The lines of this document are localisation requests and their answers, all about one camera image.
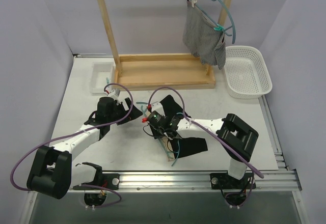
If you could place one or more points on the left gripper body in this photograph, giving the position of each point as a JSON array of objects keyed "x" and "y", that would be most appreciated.
[{"x": 125, "y": 112}]

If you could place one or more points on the black underwear beige waistband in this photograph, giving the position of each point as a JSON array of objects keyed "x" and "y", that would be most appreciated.
[{"x": 188, "y": 145}]

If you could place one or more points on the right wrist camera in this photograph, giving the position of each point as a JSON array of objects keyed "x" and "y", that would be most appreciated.
[{"x": 157, "y": 106}]

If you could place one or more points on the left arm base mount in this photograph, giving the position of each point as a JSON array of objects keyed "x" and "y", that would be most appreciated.
[{"x": 110, "y": 181}]

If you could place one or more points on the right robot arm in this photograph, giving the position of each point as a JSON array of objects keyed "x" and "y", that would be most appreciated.
[{"x": 236, "y": 136}]

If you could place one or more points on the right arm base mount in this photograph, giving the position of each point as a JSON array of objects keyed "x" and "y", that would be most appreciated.
[{"x": 222, "y": 181}]

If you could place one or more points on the grey striped underwear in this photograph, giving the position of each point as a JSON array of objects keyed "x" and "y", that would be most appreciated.
[{"x": 202, "y": 38}]

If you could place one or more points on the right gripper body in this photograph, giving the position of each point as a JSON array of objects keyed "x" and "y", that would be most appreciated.
[{"x": 168, "y": 123}]

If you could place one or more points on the white foam tray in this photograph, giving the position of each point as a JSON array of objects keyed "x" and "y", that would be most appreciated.
[{"x": 101, "y": 70}]

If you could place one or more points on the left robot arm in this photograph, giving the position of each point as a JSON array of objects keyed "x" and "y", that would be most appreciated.
[{"x": 52, "y": 172}]

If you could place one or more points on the teal hanger with black underwear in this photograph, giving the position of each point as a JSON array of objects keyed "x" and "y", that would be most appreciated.
[{"x": 165, "y": 143}]

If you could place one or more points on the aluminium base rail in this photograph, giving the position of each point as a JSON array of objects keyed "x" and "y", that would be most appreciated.
[{"x": 193, "y": 180}]

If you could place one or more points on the wooden clothes rack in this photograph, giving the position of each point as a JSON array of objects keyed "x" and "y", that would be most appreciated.
[{"x": 150, "y": 71}]

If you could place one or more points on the teal clothespin on striped underwear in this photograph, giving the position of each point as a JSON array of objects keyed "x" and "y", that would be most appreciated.
[{"x": 219, "y": 28}]

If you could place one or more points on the white perforated plastic basket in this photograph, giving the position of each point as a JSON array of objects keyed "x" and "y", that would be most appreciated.
[{"x": 246, "y": 73}]

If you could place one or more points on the teal hanger with striped underwear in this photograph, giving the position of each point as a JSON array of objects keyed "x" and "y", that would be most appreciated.
[{"x": 225, "y": 18}]

